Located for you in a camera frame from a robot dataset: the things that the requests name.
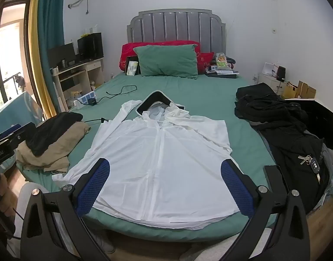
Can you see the teal curtain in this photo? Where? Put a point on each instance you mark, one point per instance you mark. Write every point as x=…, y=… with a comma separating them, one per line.
x=51, y=32

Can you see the black monitor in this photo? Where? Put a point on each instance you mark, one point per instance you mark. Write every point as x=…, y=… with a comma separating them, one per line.
x=61, y=54

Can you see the white power strip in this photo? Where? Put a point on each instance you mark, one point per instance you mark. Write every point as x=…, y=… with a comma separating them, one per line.
x=86, y=97

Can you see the white tissue packet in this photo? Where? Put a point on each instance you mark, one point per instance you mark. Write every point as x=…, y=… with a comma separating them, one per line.
x=132, y=69

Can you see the black computer tower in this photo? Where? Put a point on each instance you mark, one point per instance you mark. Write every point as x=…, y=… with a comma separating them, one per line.
x=93, y=46

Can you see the small red pillow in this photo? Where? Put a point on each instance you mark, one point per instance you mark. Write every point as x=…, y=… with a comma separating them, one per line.
x=204, y=59

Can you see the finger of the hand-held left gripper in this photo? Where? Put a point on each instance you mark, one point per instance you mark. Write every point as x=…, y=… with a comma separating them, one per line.
x=19, y=136

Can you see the black side table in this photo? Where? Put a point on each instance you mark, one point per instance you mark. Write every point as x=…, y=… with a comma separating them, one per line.
x=326, y=125

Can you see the white hooded jacket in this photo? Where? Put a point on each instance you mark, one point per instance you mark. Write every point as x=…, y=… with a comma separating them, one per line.
x=161, y=163

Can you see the yellow green snack bag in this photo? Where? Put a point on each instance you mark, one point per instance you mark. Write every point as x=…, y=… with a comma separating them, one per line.
x=221, y=61

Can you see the stack of books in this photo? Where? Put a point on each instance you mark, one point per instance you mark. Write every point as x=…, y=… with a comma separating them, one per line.
x=223, y=74

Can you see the bunch of keys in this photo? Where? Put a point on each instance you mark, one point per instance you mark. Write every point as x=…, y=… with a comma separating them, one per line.
x=314, y=165

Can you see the metal cup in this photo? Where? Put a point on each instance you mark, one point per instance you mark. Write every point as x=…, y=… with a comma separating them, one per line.
x=63, y=63

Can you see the white mug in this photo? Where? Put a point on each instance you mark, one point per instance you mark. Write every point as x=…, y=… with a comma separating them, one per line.
x=54, y=70

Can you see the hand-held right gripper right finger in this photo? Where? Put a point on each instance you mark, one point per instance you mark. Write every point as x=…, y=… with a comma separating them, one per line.
x=237, y=187

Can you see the white nightstand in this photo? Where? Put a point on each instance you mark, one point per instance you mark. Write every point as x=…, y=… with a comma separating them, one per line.
x=269, y=83

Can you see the white air conditioner pipe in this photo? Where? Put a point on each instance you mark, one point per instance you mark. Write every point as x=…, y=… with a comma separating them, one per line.
x=76, y=2

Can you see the white paper box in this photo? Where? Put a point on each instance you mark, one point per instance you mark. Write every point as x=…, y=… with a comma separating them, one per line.
x=268, y=69

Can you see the brown paper bag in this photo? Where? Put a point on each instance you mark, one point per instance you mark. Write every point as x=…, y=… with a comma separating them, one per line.
x=290, y=91

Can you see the pile of black clothes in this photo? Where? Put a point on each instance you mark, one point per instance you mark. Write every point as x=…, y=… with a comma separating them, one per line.
x=277, y=114

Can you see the large red pillow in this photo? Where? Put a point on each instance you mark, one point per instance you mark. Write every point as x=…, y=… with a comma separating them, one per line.
x=127, y=51

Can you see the balcony glass door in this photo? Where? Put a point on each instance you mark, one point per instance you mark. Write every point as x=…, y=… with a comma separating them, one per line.
x=9, y=46

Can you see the light wooden computer desk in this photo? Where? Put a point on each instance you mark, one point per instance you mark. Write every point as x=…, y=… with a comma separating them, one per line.
x=94, y=65

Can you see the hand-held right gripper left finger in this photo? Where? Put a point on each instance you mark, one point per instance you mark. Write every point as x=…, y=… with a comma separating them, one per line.
x=94, y=185

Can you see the beige garment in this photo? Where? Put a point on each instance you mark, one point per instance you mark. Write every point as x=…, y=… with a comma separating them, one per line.
x=55, y=155

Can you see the cardboard box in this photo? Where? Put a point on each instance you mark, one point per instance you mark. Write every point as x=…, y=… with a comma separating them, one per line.
x=307, y=89

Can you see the grey padded headboard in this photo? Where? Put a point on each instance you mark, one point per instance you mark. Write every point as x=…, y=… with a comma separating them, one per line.
x=177, y=27

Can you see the black garment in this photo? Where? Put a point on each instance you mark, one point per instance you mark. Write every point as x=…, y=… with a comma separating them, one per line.
x=52, y=130

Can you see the yellow curtain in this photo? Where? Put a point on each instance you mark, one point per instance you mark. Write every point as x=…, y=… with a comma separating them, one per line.
x=37, y=59

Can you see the green pillow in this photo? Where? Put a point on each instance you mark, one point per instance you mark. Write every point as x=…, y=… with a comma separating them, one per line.
x=166, y=59

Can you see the black speaker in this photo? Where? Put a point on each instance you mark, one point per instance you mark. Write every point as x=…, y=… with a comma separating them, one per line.
x=280, y=73

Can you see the black tablet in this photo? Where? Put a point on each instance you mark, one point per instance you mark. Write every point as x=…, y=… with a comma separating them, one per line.
x=132, y=58

